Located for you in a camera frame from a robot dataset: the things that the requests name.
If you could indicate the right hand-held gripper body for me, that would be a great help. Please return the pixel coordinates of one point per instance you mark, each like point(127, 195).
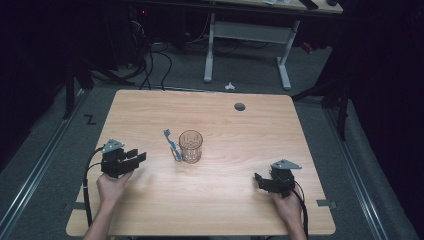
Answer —
point(281, 181)

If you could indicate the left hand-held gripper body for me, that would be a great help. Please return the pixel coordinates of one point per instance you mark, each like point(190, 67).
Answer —
point(113, 163)

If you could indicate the blue toothbrush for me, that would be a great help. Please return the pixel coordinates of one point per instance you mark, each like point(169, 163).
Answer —
point(172, 144)

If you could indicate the clear glass mug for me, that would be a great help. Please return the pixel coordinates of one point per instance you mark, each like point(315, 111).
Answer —
point(191, 148)

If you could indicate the person's left hand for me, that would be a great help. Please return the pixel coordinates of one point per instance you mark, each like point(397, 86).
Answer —
point(110, 190)

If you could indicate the person's right hand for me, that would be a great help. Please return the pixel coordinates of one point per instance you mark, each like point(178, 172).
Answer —
point(288, 208)

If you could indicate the grey tape strip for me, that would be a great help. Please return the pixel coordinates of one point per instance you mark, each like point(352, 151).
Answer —
point(326, 203)
point(75, 206)

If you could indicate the grey round table grommet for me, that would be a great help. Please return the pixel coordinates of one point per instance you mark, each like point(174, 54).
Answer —
point(239, 107)

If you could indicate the black metal stand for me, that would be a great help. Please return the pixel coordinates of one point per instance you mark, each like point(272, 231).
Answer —
point(342, 106)
point(69, 90)

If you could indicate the small white floor object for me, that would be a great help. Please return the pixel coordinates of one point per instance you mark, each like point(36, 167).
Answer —
point(229, 87)

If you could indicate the small red object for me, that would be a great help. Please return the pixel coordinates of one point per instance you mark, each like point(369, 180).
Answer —
point(307, 47)

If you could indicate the black device on desk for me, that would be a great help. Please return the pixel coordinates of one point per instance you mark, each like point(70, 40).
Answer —
point(309, 4)

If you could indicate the metal floor rail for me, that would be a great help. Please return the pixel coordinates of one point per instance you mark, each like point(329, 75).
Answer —
point(356, 173)
point(36, 166)

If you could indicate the wooden desk with white frame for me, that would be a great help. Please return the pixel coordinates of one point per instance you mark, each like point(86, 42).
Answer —
point(253, 32)

